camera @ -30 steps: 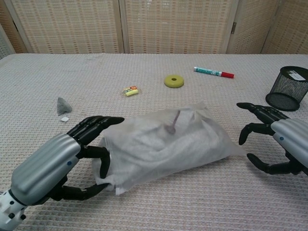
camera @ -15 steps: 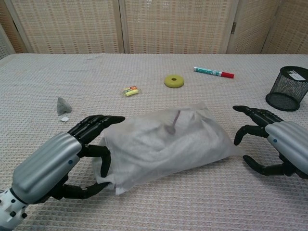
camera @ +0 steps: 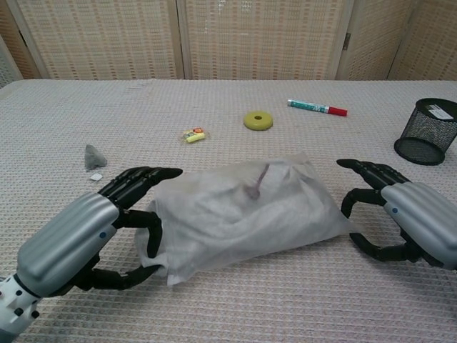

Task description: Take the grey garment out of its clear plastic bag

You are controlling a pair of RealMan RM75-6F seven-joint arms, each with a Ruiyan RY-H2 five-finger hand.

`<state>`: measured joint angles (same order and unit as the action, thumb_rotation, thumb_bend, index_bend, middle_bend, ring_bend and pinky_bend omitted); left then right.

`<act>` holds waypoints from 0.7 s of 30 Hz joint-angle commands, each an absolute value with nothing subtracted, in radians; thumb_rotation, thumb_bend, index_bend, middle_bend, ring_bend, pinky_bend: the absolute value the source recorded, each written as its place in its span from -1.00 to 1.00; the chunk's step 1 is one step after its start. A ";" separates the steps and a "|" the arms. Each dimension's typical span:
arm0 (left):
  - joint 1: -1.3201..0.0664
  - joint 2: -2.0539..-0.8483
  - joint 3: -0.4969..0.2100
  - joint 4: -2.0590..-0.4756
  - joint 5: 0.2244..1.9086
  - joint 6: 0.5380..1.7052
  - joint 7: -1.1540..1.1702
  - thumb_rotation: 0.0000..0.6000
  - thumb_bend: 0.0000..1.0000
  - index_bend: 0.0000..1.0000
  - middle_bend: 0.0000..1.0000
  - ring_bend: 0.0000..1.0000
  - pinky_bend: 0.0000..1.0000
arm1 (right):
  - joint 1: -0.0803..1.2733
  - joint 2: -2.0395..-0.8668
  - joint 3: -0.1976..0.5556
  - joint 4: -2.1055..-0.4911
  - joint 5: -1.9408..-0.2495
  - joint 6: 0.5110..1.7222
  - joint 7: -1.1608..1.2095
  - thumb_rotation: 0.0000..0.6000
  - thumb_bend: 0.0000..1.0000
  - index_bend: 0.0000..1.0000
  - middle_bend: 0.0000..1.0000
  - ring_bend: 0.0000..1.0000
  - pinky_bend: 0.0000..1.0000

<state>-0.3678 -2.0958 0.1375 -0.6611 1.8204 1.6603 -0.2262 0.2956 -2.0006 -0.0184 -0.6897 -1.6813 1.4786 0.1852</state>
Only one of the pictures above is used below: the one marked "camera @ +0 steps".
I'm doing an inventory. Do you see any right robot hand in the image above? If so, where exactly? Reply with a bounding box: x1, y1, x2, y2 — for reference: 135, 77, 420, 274
336, 159, 457, 272

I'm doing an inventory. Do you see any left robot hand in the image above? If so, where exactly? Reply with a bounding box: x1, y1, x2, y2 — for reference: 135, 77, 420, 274
16, 166, 184, 297

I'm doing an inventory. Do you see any translucent white plastic bag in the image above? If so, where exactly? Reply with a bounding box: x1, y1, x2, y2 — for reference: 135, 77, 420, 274
134, 151, 353, 287

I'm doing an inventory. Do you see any grey pyramid tea bag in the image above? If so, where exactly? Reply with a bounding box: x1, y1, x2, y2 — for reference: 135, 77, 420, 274
84, 144, 109, 169

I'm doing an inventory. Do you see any black mesh pen holder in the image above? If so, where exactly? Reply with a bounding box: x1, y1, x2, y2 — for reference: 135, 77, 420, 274
393, 98, 457, 166

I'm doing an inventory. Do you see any white label card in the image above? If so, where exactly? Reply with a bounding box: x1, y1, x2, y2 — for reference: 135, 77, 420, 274
428, 105, 453, 121

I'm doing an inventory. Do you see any whiteboard marker with red cap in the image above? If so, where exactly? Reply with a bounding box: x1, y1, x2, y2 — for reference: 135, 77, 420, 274
286, 99, 349, 117

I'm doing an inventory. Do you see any small yellow candy packet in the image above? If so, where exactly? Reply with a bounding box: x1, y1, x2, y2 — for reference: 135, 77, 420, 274
181, 128, 211, 144

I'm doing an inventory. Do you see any woven folding screen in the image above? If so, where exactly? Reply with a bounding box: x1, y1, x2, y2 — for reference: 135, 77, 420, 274
0, 0, 457, 89

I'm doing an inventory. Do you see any yellow-green ring disc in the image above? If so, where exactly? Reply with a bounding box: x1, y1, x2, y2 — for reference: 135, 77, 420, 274
243, 111, 274, 132

